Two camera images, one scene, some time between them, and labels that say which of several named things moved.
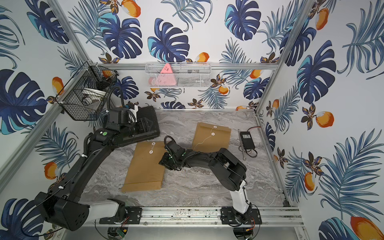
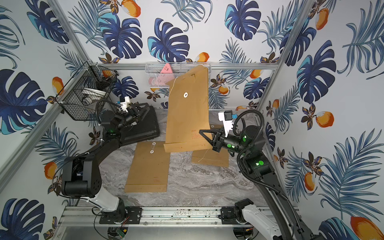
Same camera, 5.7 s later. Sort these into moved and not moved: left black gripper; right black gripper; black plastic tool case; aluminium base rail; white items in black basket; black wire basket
Moved: left black gripper; right black gripper
Not moved: black plastic tool case; aluminium base rail; white items in black basket; black wire basket
